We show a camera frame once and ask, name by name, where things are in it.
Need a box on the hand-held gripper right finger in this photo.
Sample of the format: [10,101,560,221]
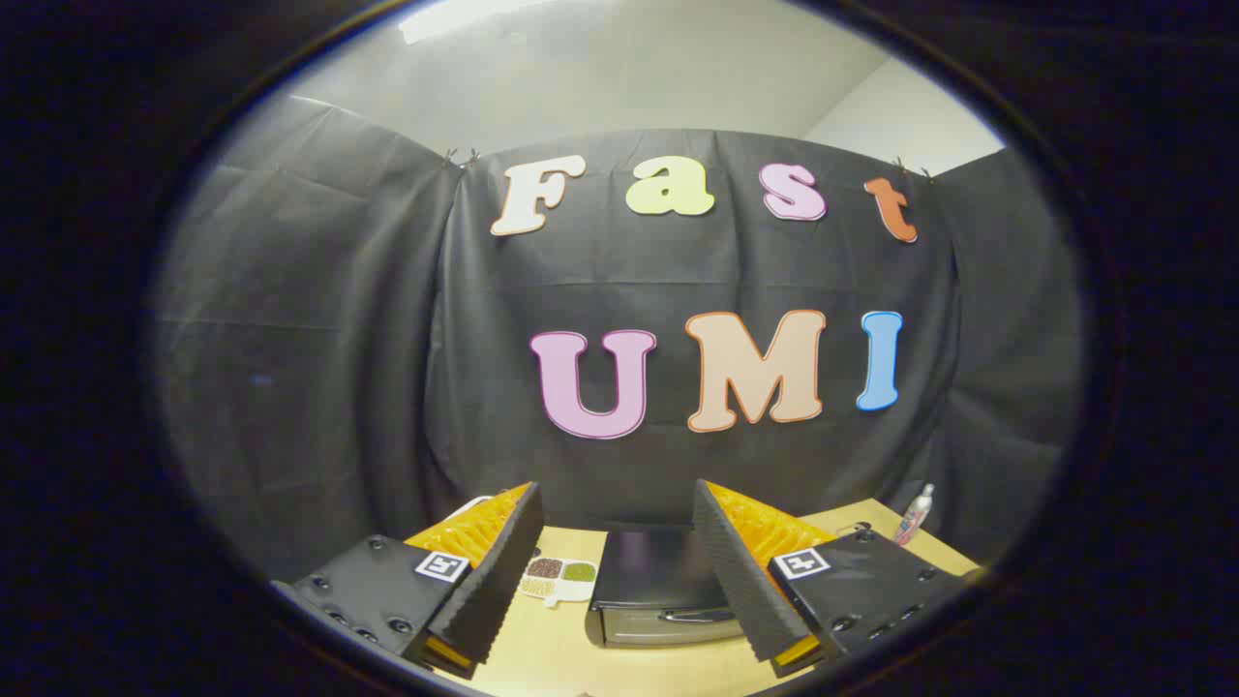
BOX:
[691,478,975,679]

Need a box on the pink labelled plastic bottle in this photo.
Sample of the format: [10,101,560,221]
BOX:
[892,482,936,548]

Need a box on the black toaster oven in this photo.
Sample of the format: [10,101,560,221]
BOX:
[589,526,746,648]

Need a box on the black backdrop cloth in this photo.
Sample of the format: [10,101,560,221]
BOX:
[155,97,1083,587]

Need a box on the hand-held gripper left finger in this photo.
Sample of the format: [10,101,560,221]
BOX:
[271,481,546,681]

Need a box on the white divided dish of beans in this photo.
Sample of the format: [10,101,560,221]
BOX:
[518,554,599,609]

